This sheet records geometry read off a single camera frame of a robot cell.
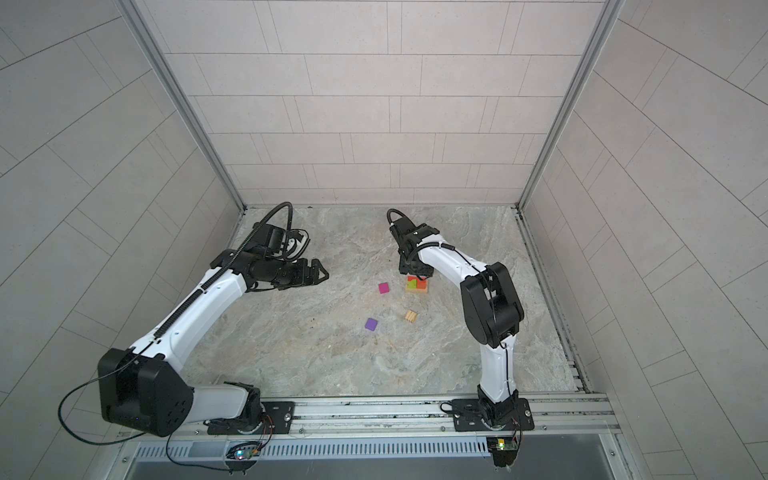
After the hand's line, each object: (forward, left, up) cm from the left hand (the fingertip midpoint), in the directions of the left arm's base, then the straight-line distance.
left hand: (324, 272), depth 79 cm
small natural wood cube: (-6, -24, -15) cm, 29 cm away
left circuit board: (-38, +13, -11) cm, 42 cm away
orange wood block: (+4, -28, -14) cm, 31 cm away
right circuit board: (-36, -46, -16) cm, 61 cm away
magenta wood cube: (+4, -15, -17) cm, 23 cm away
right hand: (+8, -24, -12) cm, 28 cm away
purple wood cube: (-8, -12, -17) cm, 22 cm away
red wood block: (+6, -24, -13) cm, 28 cm away
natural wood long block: (+3, -26, -16) cm, 30 cm away
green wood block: (+4, -24, -15) cm, 29 cm away
